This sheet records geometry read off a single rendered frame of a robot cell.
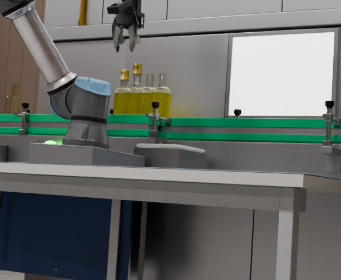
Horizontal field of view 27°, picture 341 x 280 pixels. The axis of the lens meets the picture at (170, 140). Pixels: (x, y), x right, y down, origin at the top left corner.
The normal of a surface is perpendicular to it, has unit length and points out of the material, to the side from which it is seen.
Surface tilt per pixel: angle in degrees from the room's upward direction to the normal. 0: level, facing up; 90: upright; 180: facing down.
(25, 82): 90
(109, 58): 90
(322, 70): 90
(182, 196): 90
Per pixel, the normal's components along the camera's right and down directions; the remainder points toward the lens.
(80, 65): -0.46, -0.10
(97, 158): 0.83, 0.01
